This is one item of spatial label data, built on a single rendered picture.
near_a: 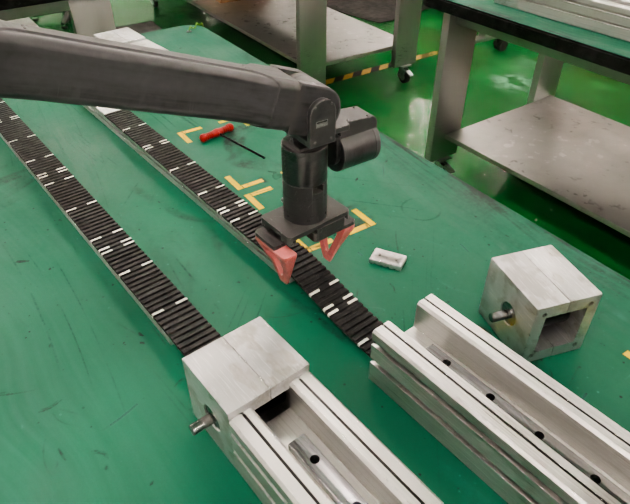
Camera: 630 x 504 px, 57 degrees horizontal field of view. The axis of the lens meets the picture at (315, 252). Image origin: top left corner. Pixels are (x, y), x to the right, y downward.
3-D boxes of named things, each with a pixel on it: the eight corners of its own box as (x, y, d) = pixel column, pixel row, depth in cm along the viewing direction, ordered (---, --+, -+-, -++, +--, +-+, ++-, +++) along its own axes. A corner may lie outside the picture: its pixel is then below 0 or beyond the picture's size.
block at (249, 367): (174, 424, 65) (160, 369, 59) (264, 370, 71) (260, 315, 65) (216, 483, 59) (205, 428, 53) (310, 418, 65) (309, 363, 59)
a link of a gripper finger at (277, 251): (327, 279, 81) (327, 225, 75) (286, 302, 77) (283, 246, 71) (297, 255, 85) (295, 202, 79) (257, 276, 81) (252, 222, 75)
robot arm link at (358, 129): (269, 77, 67) (310, 104, 62) (349, 57, 72) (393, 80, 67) (273, 166, 75) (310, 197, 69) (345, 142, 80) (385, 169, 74)
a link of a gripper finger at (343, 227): (354, 264, 83) (356, 211, 77) (315, 285, 80) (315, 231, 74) (323, 242, 87) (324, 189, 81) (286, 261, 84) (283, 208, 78)
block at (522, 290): (462, 314, 78) (474, 261, 73) (534, 297, 81) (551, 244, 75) (502, 369, 71) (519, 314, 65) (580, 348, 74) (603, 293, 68)
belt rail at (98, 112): (54, 82, 142) (51, 70, 140) (70, 78, 144) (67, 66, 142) (288, 283, 83) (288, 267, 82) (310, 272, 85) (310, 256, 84)
